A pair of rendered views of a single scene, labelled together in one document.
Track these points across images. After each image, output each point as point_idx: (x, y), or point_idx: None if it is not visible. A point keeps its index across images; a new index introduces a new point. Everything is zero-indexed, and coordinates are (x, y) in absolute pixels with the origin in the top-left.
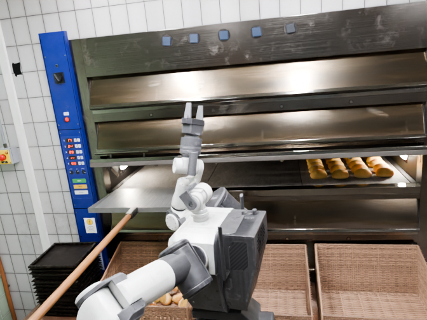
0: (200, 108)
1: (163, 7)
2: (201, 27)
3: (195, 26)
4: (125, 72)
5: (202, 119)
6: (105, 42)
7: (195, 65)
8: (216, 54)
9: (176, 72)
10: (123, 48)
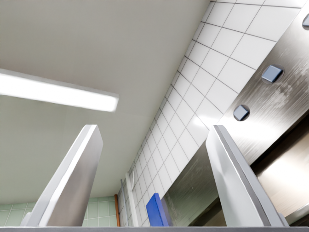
0: (214, 144)
1: (199, 117)
2: (239, 96)
3: (233, 102)
4: (203, 207)
5: (268, 218)
6: (178, 184)
7: (270, 139)
8: (286, 100)
9: (257, 171)
10: (191, 180)
